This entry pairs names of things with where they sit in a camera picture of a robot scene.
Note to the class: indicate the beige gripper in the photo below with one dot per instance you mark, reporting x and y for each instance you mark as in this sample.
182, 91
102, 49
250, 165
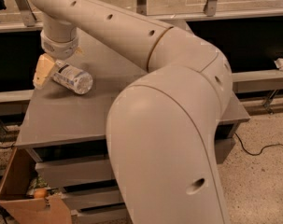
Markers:
58, 47

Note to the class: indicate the orange fruit in box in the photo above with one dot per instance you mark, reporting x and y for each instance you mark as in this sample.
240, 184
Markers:
40, 193

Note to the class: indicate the left metal railing bracket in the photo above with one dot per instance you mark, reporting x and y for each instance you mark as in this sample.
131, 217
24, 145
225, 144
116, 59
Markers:
27, 15

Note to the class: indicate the right metal railing bracket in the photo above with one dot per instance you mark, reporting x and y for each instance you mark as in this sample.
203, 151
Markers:
210, 7

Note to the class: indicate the middle grey drawer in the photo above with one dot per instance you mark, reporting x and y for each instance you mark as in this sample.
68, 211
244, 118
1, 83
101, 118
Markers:
92, 198

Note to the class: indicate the grey drawer cabinet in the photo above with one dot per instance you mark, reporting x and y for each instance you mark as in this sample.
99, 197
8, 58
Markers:
58, 117

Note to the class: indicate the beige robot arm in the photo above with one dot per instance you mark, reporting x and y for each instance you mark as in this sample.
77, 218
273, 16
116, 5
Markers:
160, 129

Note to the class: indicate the green packet in box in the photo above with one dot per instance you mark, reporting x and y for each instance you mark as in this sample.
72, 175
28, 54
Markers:
39, 183

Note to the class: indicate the cardboard box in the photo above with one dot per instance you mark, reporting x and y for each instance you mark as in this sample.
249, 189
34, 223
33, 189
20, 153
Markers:
13, 187

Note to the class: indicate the bottom grey drawer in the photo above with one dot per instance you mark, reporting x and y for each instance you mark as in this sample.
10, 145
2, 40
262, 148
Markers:
102, 215

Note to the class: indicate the clear plastic water bottle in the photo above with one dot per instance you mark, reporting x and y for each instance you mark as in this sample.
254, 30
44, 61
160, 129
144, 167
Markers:
74, 79

